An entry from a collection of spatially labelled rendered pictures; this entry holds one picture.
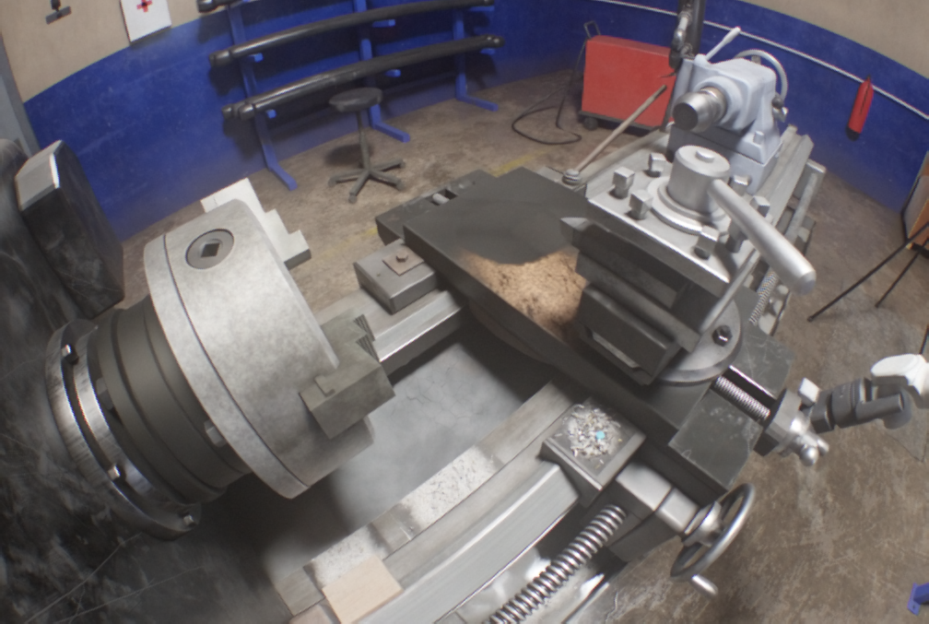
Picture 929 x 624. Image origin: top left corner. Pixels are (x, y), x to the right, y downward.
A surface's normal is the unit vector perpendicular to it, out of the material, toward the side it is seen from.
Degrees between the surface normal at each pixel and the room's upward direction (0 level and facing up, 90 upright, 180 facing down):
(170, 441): 62
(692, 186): 90
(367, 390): 70
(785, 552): 0
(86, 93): 90
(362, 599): 18
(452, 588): 36
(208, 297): 26
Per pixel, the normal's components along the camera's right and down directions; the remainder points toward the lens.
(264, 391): 0.53, 0.01
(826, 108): -0.76, 0.47
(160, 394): 0.41, -0.21
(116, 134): 0.65, 0.49
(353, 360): -0.26, -0.86
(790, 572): -0.04, -0.73
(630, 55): -0.49, 0.61
